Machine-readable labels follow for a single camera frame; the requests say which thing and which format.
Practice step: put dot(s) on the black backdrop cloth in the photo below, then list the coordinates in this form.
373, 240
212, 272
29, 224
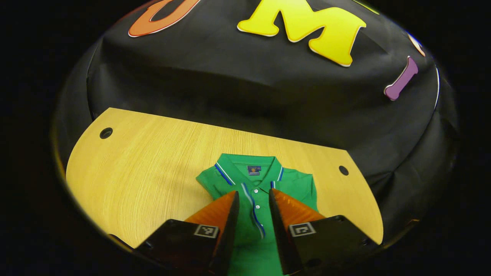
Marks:
230, 76

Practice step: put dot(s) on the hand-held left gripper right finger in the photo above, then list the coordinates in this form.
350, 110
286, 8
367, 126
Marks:
282, 237

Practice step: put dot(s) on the green T-shirt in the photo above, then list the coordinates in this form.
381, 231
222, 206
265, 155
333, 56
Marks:
299, 188

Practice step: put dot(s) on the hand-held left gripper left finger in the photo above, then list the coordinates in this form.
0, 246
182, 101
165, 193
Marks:
224, 237

